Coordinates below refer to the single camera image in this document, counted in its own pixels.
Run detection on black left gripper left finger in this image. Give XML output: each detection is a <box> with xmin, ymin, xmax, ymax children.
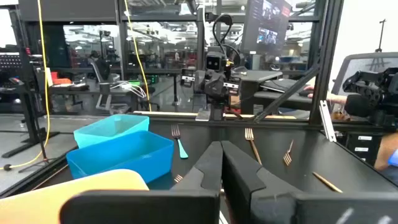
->
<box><xmin>58</xmin><ymin>141</ymin><xmax>223</xmax><ymax>224</ymax></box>

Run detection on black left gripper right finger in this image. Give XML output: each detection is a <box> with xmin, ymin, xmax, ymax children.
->
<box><xmin>221</xmin><ymin>140</ymin><xmax>398</xmax><ymax>224</ymax></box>

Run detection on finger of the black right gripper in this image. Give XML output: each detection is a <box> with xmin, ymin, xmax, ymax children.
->
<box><xmin>180</xmin><ymin>68</ymin><xmax>196</xmax><ymax>87</ymax></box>
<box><xmin>223</xmin><ymin>81</ymin><xmax>241</xmax><ymax>96</ymax></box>

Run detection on teal-handled black fork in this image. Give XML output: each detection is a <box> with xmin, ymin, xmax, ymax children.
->
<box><xmin>171</xmin><ymin>124</ymin><xmax>189</xmax><ymax>159</ymax></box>

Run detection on gold fork tines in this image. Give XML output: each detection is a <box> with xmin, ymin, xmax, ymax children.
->
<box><xmin>283</xmin><ymin>139</ymin><xmax>295</xmax><ymax>167</ymax></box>

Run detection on person's forearm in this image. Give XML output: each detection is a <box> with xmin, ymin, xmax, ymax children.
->
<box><xmin>374</xmin><ymin>133</ymin><xmax>398</xmax><ymax>171</ymax></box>

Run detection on black desk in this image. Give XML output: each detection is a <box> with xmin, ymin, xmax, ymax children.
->
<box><xmin>238</xmin><ymin>70</ymin><xmax>315</xmax><ymax>115</ymax></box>

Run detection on large black monitor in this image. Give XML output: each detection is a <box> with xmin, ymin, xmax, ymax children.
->
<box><xmin>241</xmin><ymin>0</ymin><xmax>293</xmax><ymax>56</ymax></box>

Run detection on blue plastic bin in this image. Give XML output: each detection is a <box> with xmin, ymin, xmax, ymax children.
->
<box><xmin>66</xmin><ymin>130</ymin><xmax>175</xmax><ymax>190</ymax></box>

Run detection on white office chair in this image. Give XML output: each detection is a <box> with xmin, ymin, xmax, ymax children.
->
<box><xmin>90</xmin><ymin>60</ymin><xmax>147</xmax><ymax>115</ymax></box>

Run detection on person's hand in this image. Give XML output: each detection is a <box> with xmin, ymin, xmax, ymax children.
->
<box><xmin>303</xmin><ymin>85</ymin><xmax>348</xmax><ymax>106</ymax></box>

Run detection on teal plastic bin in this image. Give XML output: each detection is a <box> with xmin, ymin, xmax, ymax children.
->
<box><xmin>73</xmin><ymin>114</ymin><xmax>150</xmax><ymax>149</ymax></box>

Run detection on grey office chair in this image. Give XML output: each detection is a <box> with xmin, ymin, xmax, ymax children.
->
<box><xmin>329</xmin><ymin>51</ymin><xmax>398</xmax><ymax>113</ymax></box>

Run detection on orange box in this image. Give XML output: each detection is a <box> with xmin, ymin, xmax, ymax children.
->
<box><xmin>50</xmin><ymin>71</ymin><xmax>73</xmax><ymax>85</ymax></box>

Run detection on black drawer cabinet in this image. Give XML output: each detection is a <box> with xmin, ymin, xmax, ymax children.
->
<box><xmin>344</xmin><ymin>132</ymin><xmax>388</xmax><ymax>166</ymax></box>

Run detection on orange plastic bin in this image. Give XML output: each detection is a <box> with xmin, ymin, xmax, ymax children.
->
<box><xmin>0</xmin><ymin>169</ymin><xmax>149</xmax><ymax>224</ymax></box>

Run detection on black desk stand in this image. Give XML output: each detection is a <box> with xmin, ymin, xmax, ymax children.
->
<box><xmin>0</xmin><ymin>83</ymin><xmax>60</xmax><ymax>159</ymax></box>

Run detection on black pegboard rack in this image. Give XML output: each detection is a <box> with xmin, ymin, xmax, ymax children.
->
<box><xmin>0</xmin><ymin>52</ymin><xmax>23</xmax><ymax>72</ymax></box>

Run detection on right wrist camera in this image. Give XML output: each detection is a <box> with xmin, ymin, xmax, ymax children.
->
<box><xmin>205</xmin><ymin>51</ymin><xmax>227</xmax><ymax>72</ymax></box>

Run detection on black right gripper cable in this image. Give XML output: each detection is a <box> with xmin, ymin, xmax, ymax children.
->
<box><xmin>212</xmin><ymin>14</ymin><xmax>242</xmax><ymax>68</ymax></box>

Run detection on white metal bracket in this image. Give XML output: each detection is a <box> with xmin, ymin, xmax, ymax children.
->
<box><xmin>318</xmin><ymin>100</ymin><xmax>338</xmax><ymax>143</ymax></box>

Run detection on black rig frame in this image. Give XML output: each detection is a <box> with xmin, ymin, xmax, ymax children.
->
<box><xmin>253</xmin><ymin>0</ymin><xmax>345</xmax><ymax>125</ymax></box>

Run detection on black camera rig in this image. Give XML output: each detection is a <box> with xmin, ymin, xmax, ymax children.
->
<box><xmin>341</xmin><ymin>67</ymin><xmax>398</xmax><ymax>126</ymax></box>

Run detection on yellow cable with plug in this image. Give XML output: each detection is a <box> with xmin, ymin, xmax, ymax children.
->
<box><xmin>0</xmin><ymin>0</ymin><xmax>51</xmax><ymax>171</ymax></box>

